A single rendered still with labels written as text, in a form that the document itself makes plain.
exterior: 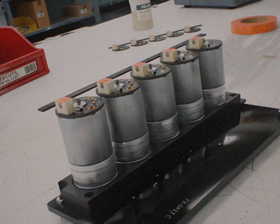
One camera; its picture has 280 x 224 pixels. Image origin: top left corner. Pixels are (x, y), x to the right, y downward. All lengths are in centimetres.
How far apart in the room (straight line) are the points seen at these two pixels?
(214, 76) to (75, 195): 13
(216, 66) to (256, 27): 28
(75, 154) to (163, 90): 7
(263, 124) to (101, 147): 12
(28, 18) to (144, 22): 430
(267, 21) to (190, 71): 32
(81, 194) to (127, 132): 4
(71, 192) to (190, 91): 10
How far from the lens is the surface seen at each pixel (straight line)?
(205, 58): 28
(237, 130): 28
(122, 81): 23
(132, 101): 22
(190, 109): 27
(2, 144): 35
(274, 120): 29
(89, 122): 20
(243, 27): 56
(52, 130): 35
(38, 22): 490
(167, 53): 26
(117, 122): 22
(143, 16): 67
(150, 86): 24
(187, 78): 26
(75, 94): 23
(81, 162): 21
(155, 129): 25
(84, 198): 21
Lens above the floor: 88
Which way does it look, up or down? 22 degrees down
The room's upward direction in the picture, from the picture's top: 10 degrees counter-clockwise
